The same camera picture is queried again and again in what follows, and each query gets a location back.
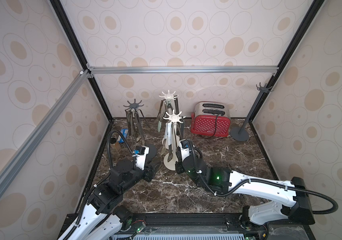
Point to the dark grey utensil rack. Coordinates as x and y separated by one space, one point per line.
152 149

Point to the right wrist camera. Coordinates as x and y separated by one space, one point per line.
184 149

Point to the dark grey rack back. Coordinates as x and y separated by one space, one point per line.
240 133

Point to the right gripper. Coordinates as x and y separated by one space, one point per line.
178 167

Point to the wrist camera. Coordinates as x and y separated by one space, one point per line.
184 149
140 154

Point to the black tongs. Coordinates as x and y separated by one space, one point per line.
180 128

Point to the red white toaster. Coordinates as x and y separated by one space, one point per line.
211 119

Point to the thin steel tongs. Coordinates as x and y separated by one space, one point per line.
140 137

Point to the green tongs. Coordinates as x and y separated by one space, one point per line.
165 107

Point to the small steel tongs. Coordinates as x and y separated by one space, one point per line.
167 143

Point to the horizontal aluminium bar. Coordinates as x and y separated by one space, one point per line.
183 70

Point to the diagonal aluminium bar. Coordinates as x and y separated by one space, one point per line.
19 159

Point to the brown spice jar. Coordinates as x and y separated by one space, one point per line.
114 144

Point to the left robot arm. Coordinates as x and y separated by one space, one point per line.
105 195

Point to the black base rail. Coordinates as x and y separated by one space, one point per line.
207 227

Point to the blue small package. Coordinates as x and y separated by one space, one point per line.
124 132

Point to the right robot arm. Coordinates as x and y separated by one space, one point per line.
286 200

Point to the white utensil rack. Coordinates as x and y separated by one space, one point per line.
174 131
168 96

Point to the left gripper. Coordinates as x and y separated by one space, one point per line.
151 171

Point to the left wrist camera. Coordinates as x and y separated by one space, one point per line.
140 154

